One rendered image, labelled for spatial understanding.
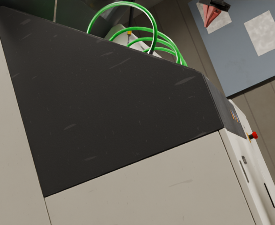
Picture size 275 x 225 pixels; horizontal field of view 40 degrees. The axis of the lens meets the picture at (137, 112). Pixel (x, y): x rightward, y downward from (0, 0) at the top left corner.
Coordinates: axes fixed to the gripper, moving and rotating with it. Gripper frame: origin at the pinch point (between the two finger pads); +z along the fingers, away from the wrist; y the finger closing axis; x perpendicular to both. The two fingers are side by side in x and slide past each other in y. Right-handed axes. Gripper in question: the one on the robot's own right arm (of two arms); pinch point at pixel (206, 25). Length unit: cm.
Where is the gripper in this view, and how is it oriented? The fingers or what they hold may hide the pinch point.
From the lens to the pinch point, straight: 145.7
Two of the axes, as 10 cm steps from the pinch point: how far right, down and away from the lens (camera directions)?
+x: -5.9, 0.0, -8.1
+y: -7.5, -3.8, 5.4
